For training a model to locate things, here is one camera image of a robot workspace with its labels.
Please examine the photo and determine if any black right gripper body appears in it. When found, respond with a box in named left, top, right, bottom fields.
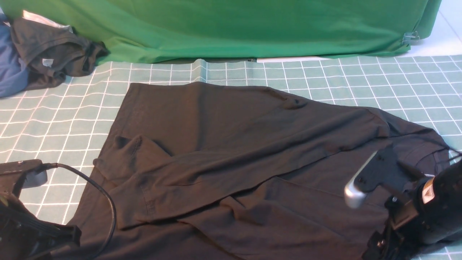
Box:
left=362, top=184, right=433, bottom=260

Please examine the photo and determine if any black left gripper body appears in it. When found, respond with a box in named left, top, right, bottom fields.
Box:
left=0, top=192, right=82, bottom=260

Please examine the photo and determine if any dark gray long-sleeve top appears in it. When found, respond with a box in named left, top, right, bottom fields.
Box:
left=91, top=82, right=449, bottom=260

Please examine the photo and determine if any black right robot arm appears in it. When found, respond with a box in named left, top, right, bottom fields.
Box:
left=361, top=161, right=461, bottom=260

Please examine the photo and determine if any green grid tablecloth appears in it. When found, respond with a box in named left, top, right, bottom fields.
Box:
left=0, top=55, right=462, bottom=260

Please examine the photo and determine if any blue garment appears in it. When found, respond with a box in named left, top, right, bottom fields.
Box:
left=0, top=13, right=29, bottom=98

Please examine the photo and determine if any crumpled dark gray shirt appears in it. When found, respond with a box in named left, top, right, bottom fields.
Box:
left=10, top=18, right=109, bottom=90

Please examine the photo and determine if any metal binder clip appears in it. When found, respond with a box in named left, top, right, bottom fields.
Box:
left=401, top=31, right=420, bottom=45

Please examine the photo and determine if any white cloth in pile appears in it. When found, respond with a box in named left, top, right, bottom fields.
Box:
left=22, top=10, right=74, bottom=33

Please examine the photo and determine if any green backdrop cloth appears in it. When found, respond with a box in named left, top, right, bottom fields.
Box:
left=1, top=0, right=441, bottom=64

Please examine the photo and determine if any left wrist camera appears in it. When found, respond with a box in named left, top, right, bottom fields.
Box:
left=0, top=159, right=48, bottom=197

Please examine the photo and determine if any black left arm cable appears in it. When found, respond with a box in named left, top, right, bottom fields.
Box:
left=43, top=163, right=117, bottom=260

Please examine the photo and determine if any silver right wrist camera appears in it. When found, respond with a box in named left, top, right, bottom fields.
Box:
left=344, top=145, right=429, bottom=209

